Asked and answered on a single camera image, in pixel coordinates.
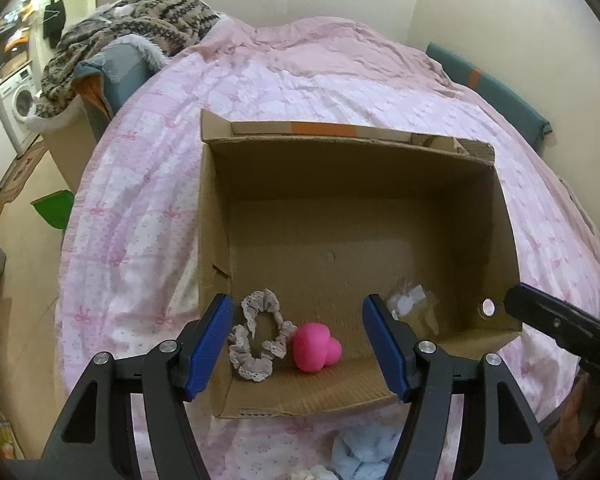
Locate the black hanging garment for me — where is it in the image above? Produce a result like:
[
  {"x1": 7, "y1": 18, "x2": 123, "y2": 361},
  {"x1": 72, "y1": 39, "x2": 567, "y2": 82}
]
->
[{"x1": 43, "y1": 0, "x2": 67, "y2": 49}]

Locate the clear plastic bagged item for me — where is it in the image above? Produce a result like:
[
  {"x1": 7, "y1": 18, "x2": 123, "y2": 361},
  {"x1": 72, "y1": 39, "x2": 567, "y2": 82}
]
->
[{"x1": 387, "y1": 283, "x2": 440, "y2": 338}]

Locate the white washing machine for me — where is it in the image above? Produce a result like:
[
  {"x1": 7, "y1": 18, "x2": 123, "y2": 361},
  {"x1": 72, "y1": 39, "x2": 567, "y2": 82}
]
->
[{"x1": 0, "y1": 63, "x2": 38, "y2": 157}]

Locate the teal cushion with orange stripe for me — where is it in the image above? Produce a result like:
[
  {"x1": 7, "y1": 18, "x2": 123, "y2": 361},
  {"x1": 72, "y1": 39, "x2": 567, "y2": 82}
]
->
[{"x1": 426, "y1": 42, "x2": 553, "y2": 153}]

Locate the light blue fluffy cloth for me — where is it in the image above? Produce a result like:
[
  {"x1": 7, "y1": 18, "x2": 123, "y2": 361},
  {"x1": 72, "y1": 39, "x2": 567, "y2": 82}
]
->
[{"x1": 332, "y1": 422, "x2": 402, "y2": 479}]

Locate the brown cardboard box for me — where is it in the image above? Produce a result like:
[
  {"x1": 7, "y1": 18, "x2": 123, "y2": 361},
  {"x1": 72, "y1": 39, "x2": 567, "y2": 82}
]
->
[{"x1": 197, "y1": 112, "x2": 521, "y2": 419}]

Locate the beige lace scrunchie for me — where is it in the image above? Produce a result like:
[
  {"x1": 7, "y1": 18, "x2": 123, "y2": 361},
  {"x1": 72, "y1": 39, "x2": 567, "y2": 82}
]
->
[{"x1": 228, "y1": 288, "x2": 297, "y2": 382}]

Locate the patterned knit fleece blanket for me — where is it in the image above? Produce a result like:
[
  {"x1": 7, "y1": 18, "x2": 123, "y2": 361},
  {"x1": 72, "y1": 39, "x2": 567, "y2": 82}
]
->
[{"x1": 26, "y1": 0, "x2": 221, "y2": 133}]

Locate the white fluffy cloth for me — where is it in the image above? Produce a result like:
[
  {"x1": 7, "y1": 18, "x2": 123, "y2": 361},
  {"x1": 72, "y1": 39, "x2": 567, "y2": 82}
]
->
[{"x1": 286, "y1": 465, "x2": 339, "y2": 480}]

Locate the pink heart-shaped squishy toy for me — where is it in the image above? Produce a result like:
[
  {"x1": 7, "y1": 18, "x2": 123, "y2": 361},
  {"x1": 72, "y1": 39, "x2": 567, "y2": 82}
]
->
[{"x1": 291, "y1": 323, "x2": 342, "y2": 373}]

